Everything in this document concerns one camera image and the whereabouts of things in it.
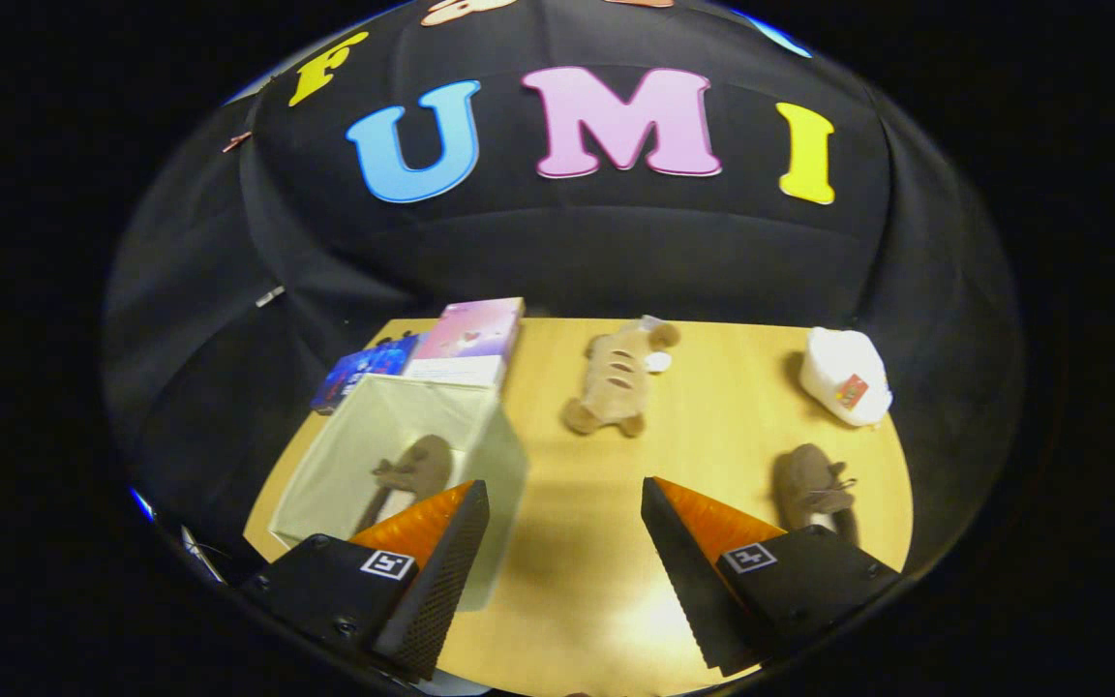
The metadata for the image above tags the pink book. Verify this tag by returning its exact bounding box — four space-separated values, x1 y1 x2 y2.
403 297 527 390

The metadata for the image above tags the brown slipper shoe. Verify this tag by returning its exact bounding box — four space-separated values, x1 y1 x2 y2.
354 434 455 533
772 443 860 545

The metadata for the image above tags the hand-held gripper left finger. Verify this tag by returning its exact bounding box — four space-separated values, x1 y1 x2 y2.
241 479 492 682

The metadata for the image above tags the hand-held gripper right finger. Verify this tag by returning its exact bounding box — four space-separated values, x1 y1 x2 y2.
641 475 903 678

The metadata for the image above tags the white packet with red label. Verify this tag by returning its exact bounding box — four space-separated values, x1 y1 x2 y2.
799 327 893 428

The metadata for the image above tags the cream fabric storage box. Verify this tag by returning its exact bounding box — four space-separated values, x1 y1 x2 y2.
269 373 529 613

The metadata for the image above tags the blue book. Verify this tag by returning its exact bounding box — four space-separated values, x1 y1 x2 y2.
311 334 421 415

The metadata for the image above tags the black backdrop cloth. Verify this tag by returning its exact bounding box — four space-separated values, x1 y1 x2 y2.
103 0 1018 582

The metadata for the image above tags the brown striped plush toy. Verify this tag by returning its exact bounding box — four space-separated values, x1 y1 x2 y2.
562 317 682 439

